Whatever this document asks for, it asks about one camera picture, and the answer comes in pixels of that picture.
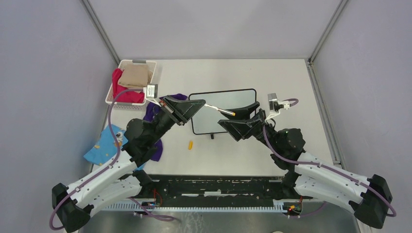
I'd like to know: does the white cable duct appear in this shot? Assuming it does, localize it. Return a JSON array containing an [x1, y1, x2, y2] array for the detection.
[[103, 200, 287, 214]]

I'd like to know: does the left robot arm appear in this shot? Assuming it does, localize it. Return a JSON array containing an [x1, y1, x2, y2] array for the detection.
[[49, 96, 206, 233]]

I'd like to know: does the black framed whiteboard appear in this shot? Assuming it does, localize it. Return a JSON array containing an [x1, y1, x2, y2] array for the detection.
[[189, 88, 257, 137]]

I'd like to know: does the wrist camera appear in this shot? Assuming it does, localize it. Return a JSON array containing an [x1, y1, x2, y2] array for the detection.
[[145, 83, 158, 100], [265, 93, 291, 121]]

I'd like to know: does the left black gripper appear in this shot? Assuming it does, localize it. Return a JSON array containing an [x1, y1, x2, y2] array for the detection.
[[148, 95, 206, 144]]

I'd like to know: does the red cloth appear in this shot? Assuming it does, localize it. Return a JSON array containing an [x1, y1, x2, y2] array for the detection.
[[112, 68, 144, 103]]

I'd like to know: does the blue patterned cloth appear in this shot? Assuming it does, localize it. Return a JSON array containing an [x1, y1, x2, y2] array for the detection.
[[83, 124, 128, 166]]

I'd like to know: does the white marker pen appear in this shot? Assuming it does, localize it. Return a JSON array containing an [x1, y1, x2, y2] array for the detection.
[[204, 103, 236, 116]]

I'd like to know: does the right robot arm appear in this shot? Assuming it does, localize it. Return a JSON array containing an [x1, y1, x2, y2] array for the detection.
[[218, 99, 397, 229]]

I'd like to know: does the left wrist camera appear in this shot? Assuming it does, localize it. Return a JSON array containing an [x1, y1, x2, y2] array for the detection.
[[145, 83, 158, 100]]

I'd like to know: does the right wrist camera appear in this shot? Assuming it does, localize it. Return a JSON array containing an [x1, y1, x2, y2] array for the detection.
[[265, 93, 291, 121]]

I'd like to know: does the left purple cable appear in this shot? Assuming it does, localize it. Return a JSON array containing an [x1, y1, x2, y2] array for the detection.
[[49, 88, 146, 231]]

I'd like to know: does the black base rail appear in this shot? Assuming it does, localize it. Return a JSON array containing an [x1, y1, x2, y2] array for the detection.
[[116, 169, 313, 208]]

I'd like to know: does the purple cloth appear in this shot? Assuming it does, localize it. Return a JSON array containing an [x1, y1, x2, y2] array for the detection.
[[143, 93, 188, 162]]

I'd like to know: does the beige cloth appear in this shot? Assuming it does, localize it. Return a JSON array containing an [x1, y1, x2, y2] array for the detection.
[[118, 64, 153, 89]]

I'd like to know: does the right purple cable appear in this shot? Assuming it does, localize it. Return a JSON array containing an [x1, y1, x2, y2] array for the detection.
[[262, 98, 397, 218]]

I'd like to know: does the purple cable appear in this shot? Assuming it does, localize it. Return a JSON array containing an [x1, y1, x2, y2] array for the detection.
[[49, 88, 146, 231], [262, 98, 397, 218]]

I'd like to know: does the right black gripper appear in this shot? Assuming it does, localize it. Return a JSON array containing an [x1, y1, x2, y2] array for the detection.
[[218, 101, 280, 152]]

